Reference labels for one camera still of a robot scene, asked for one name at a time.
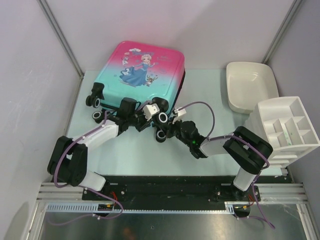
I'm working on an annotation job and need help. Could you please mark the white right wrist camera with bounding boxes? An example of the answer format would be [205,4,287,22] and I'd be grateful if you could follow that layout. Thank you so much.
[173,107,187,121]

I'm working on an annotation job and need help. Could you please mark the white divided organizer tray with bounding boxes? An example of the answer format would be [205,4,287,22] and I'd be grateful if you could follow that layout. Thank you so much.
[244,96,320,168]

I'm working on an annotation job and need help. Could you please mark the white slotted cable duct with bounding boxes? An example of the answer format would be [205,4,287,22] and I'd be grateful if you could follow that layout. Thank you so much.
[44,201,251,215]

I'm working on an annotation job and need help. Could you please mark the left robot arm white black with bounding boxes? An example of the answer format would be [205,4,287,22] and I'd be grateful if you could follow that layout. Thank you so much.
[47,98,160,200]

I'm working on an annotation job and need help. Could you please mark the aluminium frame post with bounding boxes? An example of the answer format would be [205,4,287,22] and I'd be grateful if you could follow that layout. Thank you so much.
[37,0,84,80]
[261,0,305,65]

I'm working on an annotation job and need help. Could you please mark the right aluminium frame post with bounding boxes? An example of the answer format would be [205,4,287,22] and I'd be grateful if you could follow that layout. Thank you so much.
[261,0,305,65]

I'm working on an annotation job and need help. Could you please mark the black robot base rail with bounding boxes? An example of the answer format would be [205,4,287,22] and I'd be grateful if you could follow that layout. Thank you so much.
[50,174,293,217]

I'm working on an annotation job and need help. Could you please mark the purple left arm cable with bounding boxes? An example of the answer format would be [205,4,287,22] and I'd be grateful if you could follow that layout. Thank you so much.
[47,99,151,227]

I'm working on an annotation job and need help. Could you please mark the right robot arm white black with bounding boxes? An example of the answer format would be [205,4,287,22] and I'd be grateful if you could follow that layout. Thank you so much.
[164,120,274,201]

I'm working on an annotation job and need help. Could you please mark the cream plastic basin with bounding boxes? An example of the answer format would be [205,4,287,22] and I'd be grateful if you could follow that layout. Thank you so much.
[226,61,279,114]

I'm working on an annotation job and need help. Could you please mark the pink and teal children's suitcase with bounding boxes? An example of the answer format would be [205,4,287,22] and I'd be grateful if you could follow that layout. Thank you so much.
[85,40,186,144]

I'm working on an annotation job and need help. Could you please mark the aluminium extrusion crossbar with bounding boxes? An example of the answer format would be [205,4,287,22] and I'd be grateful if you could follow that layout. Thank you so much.
[37,183,308,204]

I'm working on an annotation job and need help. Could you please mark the left aluminium frame post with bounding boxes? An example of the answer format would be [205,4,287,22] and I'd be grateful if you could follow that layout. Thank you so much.
[37,0,84,80]

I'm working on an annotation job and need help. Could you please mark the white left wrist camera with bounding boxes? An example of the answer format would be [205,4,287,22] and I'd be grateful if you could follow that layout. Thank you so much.
[142,103,160,121]

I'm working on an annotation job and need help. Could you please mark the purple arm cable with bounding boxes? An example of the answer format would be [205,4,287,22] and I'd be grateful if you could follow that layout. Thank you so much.
[179,100,276,230]
[47,99,151,227]

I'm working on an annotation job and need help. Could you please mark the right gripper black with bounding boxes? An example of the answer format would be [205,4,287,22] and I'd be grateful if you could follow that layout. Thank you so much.
[158,116,191,148]

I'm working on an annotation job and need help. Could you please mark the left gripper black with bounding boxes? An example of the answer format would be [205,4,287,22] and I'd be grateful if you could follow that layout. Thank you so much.
[128,106,154,132]

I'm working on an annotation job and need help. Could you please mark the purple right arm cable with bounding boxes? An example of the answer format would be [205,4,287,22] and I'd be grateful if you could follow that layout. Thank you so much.
[179,100,276,230]

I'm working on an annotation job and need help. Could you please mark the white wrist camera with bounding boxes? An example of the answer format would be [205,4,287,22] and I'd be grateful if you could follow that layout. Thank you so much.
[142,103,160,121]
[173,107,187,121]

